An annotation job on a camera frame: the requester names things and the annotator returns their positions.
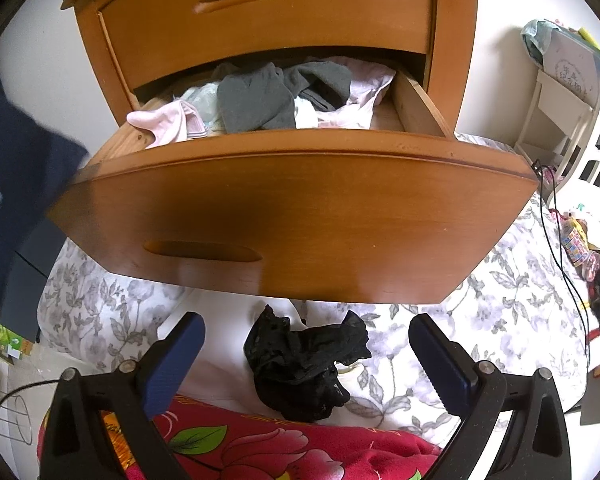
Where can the teal plastic bag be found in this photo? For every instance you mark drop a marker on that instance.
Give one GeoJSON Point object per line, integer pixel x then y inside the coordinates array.
{"type": "Point", "coordinates": [535, 40]}

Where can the pink sock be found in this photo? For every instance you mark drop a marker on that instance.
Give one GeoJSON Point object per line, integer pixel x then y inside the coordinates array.
{"type": "Point", "coordinates": [165, 122]}

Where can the colourful small things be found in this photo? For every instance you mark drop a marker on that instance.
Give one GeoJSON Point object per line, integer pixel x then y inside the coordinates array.
{"type": "Point", "coordinates": [580, 245]}

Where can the wooden nightstand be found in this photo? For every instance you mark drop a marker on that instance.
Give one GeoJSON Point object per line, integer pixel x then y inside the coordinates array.
{"type": "Point", "coordinates": [455, 35]}

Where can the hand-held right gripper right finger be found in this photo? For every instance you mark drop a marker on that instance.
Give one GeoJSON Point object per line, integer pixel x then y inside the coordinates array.
{"type": "Point", "coordinates": [437, 365]}

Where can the black lace underwear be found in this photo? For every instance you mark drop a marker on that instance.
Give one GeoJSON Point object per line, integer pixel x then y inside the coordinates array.
{"type": "Point", "coordinates": [300, 360]}

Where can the light pink underwear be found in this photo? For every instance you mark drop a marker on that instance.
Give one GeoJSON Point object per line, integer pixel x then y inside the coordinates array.
{"type": "Point", "coordinates": [365, 85]}

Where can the green packaging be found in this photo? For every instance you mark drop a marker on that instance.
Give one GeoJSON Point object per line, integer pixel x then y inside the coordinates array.
{"type": "Point", "coordinates": [12, 342]}

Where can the red printed blanket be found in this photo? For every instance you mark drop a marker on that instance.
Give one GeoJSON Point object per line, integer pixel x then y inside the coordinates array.
{"type": "Point", "coordinates": [280, 450]}

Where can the pale printed box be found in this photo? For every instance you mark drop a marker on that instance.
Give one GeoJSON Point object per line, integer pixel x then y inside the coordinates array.
{"type": "Point", "coordinates": [575, 60]}

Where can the white garment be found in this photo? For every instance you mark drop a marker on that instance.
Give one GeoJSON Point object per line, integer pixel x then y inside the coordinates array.
{"type": "Point", "coordinates": [215, 390]}

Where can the wooden drawer holding clothes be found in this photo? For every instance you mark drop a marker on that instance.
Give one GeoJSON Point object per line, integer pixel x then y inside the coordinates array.
{"type": "Point", "coordinates": [330, 220]}

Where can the grey garment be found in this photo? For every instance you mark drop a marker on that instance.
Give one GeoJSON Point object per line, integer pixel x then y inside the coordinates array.
{"type": "Point", "coordinates": [250, 100]}

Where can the pale green lace underwear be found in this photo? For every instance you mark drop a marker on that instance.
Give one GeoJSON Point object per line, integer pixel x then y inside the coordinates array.
{"type": "Point", "coordinates": [205, 100]}

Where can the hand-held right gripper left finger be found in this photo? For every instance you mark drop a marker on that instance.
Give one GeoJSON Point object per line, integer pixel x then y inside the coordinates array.
{"type": "Point", "coordinates": [172, 360]}

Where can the white underwear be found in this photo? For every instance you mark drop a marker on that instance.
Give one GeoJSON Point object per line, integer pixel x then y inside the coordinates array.
{"type": "Point", "coordinates": [305, 112]}

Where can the navy garment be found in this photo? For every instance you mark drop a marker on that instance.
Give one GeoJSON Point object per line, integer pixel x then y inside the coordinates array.
{"type": "Point", "coordinates": [15, 170]}

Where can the dark wardrobe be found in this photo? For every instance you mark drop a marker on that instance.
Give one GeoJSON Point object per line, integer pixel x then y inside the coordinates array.
{"type": "Point", "coordinates": [35, 285]}

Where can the grey floral bedsheet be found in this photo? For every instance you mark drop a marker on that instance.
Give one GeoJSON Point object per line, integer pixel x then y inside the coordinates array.
{"type": "Point", "coordinates": [505, 310]}

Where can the wooden drawer with shut front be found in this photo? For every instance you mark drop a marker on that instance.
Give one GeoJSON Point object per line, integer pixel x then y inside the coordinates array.
{"type": "Point", "coordinates": [330, 10]}

